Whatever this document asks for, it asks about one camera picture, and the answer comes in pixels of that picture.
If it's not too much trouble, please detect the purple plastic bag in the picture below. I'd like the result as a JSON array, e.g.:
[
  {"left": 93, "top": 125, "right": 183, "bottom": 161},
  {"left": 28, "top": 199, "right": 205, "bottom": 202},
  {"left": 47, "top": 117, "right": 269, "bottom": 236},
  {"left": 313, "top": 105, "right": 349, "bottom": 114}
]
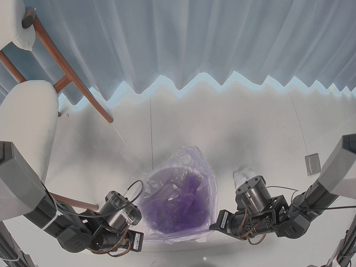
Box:
[{"left": 135, "top": 146, "right": 218, "bottom": 243}]

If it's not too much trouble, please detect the white trash bin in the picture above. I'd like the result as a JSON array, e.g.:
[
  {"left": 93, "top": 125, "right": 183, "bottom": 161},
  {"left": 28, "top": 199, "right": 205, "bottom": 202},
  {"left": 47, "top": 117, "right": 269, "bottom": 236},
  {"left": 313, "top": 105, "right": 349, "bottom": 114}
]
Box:
[{"left": 143, "top": 164, "right": 212, "bottom": 231}]

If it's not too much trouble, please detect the crumpled white paper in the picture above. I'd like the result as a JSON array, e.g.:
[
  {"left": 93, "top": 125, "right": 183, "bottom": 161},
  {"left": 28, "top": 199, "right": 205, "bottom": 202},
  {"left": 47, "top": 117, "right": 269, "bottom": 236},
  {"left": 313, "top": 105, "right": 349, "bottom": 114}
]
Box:
[{"left": 233, "top": 167, "right": 256, "bottom": 187}]

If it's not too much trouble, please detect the pale blue curtain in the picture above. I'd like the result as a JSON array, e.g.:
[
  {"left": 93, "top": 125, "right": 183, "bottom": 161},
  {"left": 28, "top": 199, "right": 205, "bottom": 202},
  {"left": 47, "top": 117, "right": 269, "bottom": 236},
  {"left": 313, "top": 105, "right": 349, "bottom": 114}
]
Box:
[{"left": 0, "top": 0, "right": 356, "bottom": 106}]

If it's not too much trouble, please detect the white cushioned wooden chair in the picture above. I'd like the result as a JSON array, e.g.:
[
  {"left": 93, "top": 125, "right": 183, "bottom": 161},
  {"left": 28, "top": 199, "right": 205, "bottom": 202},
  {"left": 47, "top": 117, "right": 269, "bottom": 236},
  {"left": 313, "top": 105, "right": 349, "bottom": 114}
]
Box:
[{"left": 0, "top": 0, "right": 114, "bottom": 211}]

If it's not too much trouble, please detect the black cable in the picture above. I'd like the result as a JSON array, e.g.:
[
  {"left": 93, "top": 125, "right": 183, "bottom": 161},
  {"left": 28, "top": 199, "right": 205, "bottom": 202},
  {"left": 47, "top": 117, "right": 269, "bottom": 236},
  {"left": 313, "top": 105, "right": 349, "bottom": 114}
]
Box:
[
  {"left": 126, "top": 180, "right": 144, "bottom": 205},
  {"left": 268, "top": 185, "right": 300, "bottom": 204}
]

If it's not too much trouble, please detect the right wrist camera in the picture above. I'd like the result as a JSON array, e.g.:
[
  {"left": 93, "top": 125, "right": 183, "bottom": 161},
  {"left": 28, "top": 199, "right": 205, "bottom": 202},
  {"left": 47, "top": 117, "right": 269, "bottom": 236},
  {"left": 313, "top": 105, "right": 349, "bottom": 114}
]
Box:
[{"left": 209, "top": 209, "right": 237, "bottom": 237}]

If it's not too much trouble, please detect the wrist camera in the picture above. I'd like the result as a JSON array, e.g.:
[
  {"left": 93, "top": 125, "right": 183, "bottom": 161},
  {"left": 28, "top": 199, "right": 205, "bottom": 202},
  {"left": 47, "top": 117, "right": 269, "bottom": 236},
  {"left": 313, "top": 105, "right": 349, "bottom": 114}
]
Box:
[
  {"left": 128, "top": 230, "right": 144, "bottom": 252},
  {"left": 209, "top": 209, "right": 237, "bottom": 237}
]

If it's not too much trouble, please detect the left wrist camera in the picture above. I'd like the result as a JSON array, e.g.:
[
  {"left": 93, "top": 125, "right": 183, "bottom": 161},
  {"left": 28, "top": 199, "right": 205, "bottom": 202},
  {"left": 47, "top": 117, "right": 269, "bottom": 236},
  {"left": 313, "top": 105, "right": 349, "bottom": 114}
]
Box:
[{"left": 128, "top": 230, "right": 144, "bottom": 252}]

